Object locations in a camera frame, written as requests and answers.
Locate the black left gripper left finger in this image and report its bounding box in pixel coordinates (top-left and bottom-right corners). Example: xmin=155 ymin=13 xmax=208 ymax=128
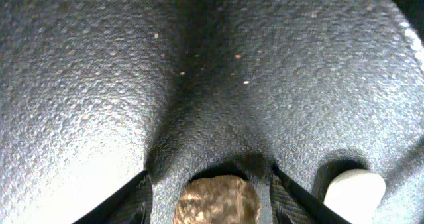
xmin=75 ymin=170 xmax=153 ymax=224

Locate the white plastic fork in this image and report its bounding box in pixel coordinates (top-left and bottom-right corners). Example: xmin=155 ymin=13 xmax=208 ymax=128
xmin=324 ymin=169 xmax=386 ymax=224

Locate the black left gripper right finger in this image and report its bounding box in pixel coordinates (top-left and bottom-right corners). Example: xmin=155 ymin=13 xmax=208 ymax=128
xmin=270 ymin=164 xmax=350 ymax=224

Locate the round black serving tray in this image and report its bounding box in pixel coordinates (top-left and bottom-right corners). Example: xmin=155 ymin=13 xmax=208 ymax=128
xmin=1 ymin=0 xmax=423 ymax=223

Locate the brown walnut shell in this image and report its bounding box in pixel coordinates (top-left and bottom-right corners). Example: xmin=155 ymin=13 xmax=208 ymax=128
xmin=173 ymin=175 xmax=261 ymax=224

